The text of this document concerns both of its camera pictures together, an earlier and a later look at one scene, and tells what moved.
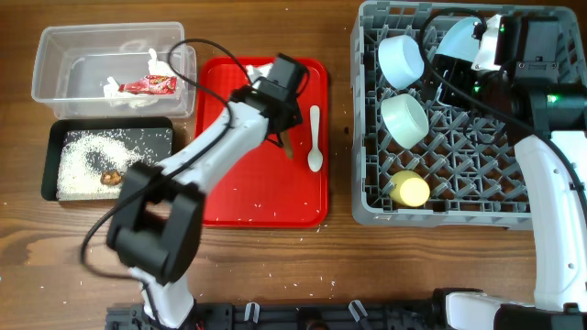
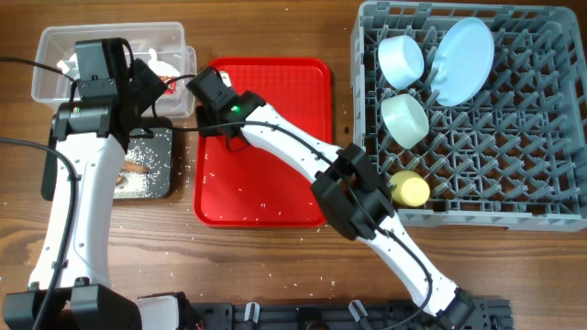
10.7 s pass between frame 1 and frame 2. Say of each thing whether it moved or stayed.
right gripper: moved
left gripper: moved
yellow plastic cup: stayed
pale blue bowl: stayed
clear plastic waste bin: stayed
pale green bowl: stayed
